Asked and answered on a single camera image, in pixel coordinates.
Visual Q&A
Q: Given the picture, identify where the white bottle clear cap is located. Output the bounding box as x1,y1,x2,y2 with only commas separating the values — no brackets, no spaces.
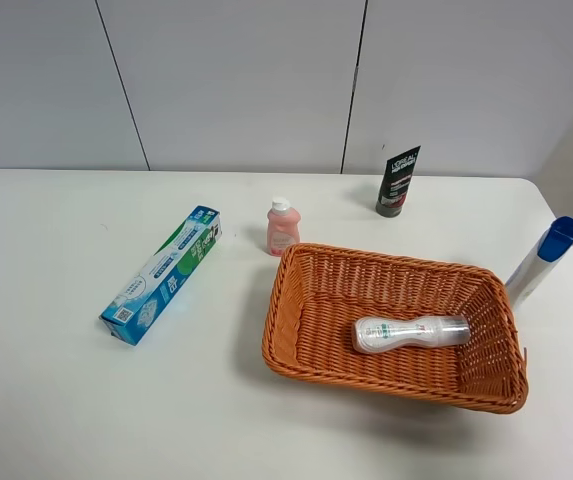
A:
351,316,471,354

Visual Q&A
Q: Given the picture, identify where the orange wicker basket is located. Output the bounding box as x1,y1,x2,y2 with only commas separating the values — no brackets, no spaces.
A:
262,243,528,414

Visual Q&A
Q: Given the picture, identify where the blue toothpaste box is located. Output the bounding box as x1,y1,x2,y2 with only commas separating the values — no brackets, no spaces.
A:
100,206,222,346

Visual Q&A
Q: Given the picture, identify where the pink bottle white cap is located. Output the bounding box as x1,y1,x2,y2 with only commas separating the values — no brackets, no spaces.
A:
267,197,301,256

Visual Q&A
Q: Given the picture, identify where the black L'Oreal tube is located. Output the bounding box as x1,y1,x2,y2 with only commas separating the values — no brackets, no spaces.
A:
375,146,420,218

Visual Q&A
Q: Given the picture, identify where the white tube blue cap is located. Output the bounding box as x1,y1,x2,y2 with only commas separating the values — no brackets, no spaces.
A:
505,216,573,310

